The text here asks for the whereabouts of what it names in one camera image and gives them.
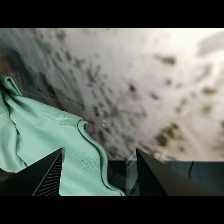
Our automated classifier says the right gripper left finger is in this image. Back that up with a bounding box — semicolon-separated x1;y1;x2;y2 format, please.
0;147;65;197

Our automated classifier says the mint green T-shirt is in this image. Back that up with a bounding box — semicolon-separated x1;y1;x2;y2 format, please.
0;74;126;197

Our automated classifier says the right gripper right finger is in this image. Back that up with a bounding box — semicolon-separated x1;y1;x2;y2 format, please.
135;148;222;197

